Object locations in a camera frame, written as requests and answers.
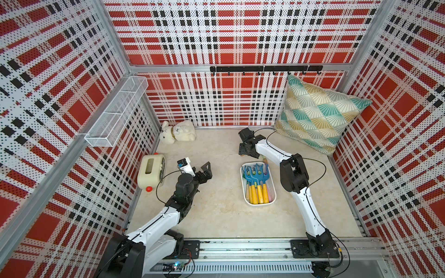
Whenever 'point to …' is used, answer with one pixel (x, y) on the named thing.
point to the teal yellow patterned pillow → (317, 117)
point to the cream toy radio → (150, 171)
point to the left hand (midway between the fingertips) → (205, 164)
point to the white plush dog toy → (182, 131)
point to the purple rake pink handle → (270, 197)
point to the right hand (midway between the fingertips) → (250, 149)
